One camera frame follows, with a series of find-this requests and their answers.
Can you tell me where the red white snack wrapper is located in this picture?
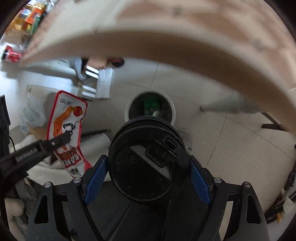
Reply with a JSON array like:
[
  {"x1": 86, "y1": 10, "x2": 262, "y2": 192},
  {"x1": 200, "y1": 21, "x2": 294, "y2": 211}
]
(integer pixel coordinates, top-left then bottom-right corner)
[{"x1": 47, "y1": 90, "x2": 92, "y2": 178}]

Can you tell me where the black plastic cup lid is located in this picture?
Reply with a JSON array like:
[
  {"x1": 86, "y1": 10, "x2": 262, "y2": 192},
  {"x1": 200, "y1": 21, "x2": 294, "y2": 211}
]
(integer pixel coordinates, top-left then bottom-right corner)
[{"x1": 107, "y1": 116, "x2": 190, "y2": 205}]

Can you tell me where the white round trash bin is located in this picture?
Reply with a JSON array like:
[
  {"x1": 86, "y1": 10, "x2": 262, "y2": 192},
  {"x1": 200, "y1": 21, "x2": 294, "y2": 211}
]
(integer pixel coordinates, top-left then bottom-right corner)
[{"x1": 125, "y1": 90, "x2": 176, "y2": 126}]

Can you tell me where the dark wooden chair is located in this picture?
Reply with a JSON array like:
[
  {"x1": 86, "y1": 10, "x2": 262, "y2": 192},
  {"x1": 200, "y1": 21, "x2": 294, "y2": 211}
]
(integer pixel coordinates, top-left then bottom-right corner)
[{"x1": 261, "y1": 112, "x2": 288, "y2": 132}]

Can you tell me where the brown paper bag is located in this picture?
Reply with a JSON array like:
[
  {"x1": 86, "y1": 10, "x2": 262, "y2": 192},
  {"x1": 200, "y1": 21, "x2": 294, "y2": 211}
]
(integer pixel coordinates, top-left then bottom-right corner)
[{"x1": 87, "y1": 57, "x2": 108, "y2": 70}]

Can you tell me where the grey table leg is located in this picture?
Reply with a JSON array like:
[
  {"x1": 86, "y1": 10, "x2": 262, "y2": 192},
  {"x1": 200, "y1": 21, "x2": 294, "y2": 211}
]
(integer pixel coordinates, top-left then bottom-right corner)
[{"x1": 200, "y1": 92, "x2": 261, "y2": 113}]

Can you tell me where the checkered top coffee table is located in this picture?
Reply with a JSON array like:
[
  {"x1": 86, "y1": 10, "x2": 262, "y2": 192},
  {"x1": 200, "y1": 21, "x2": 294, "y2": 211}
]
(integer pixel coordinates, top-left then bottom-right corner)
[{"x1": 21, "y1": 1, "x2": 295, "y2": 133}]

